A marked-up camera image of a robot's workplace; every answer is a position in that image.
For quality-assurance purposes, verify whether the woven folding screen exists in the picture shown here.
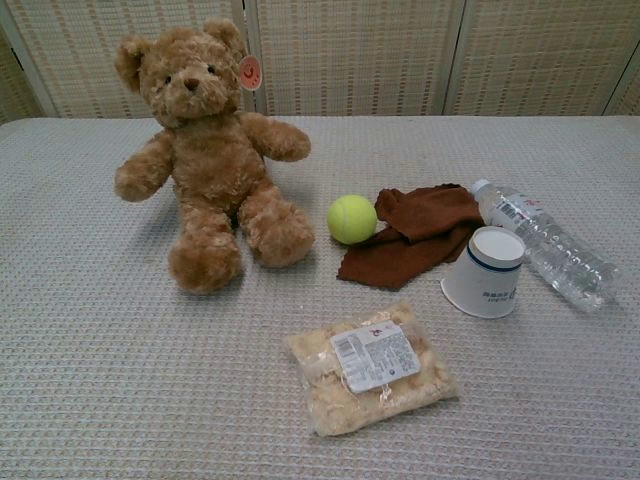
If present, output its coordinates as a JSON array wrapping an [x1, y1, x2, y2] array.
[[0, 0, 640, 125]]

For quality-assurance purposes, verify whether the round pink hang tag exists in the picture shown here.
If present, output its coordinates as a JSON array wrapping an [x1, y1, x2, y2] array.
[[238, 55, 265, 93]]

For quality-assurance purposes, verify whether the yellow-green tennis ball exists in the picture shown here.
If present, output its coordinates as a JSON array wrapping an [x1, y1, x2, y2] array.
[[327, 194, 378, 246]]

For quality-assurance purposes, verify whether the brown microfiber cloth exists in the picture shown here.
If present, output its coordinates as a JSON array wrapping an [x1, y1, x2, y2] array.
[[336, 183, 486, 292]]

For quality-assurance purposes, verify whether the clear plastic water bottle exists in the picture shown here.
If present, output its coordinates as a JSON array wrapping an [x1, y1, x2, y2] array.
[[468, 178, 619, 314]]

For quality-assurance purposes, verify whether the packaged bread in clear bag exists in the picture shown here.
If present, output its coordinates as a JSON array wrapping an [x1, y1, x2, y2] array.
[[282, 299, 460, 438]]

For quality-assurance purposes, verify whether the brown plush teddy bear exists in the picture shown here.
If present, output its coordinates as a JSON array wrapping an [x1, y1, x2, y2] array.
[[113, 17, 316, 295]]

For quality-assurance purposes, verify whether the white paper cup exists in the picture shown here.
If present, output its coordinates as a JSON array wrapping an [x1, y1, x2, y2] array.
[[439, 225, 527, 320]]

